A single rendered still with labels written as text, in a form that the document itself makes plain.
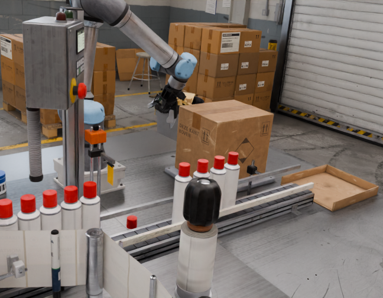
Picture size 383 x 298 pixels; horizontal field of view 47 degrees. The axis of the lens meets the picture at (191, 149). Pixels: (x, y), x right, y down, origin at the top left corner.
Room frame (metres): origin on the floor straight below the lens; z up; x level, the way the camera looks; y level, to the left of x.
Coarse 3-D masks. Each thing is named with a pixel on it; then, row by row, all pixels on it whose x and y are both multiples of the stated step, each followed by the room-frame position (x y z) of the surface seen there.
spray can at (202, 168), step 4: (200, 160) 1.24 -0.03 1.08; (204, 160) 1.24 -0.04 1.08; (200, 164) 1.22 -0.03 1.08; (204, 164) 1.22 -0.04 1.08; (200, 168) 1.22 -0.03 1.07; (204, 168) 1.22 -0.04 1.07; (196, 172) 1.23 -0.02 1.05; (200, 172) 1.22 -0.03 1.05; (204, 172) 1.22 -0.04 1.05; (196, 176) 1.22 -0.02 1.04; (200, 176) 1.21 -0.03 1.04; (204, 176) 1.22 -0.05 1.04; (208, 176) 1.22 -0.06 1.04
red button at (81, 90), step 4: (80, 84) 1.00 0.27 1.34; (84, 84) 1.01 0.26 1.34; (76, 88) 1.00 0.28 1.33; (80, 88) 0.99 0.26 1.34; (84, 88) 0.99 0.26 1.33; (76, 92) 0.99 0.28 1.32; (80, 92) 0.99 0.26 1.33; (84, 92) 0.99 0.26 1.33; (80, 96) 0.99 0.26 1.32; (84, 96) 1.00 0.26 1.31
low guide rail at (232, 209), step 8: (304, 184) 1.51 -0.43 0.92; (312, 184) 1.53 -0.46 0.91; (280, 192) 1.43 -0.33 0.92; (288, 192) 1.44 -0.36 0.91; (296, 192) 1.47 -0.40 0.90; (256, 200) 1.34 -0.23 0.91; (264, 200) 1.37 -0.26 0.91; (232, 208) 1.28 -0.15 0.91; (240, 208) 1.30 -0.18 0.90; (176, 224) 1.14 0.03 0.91; (144, 232) 1.08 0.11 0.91; (152, 232) 1.09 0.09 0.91; (160, 232) 1.10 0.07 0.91; (168, 232) 1.12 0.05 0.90; (120, 240) 1.03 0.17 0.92; (128, 240) 1.04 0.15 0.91; (136, 240) 1.05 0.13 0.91; (144, 240) 1.07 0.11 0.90
